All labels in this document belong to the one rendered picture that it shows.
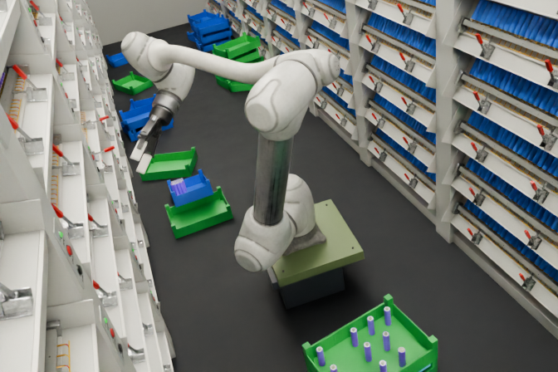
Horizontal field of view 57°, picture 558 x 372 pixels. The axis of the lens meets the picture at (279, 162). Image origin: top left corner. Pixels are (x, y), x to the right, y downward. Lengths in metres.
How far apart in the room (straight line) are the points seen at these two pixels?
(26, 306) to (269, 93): 0.82
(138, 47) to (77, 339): 1.04
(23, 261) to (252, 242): 1.05
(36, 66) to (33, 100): 0.19
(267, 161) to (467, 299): 1.01
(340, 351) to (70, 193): 0.84
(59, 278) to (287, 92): 0.72
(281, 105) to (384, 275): 1.09
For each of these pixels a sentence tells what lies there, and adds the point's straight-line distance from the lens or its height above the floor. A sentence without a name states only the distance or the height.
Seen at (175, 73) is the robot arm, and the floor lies 0.95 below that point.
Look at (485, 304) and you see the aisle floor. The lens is 2.10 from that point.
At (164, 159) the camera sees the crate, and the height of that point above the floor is 0.01.
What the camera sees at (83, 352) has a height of 0.96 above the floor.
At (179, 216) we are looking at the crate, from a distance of 2.71.
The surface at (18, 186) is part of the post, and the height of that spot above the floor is 1.23.
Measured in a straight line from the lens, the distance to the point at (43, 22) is 1.93.
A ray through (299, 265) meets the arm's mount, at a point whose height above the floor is 0.24.
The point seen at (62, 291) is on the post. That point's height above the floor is 1.03.
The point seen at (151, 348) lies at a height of 0.36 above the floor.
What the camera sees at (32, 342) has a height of 1.15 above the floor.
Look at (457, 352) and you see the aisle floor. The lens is 1.95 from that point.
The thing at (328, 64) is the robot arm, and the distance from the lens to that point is 1.41.
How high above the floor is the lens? 1.56
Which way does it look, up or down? 32 degrees down
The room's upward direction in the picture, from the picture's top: 11 degrees counter-clockwise
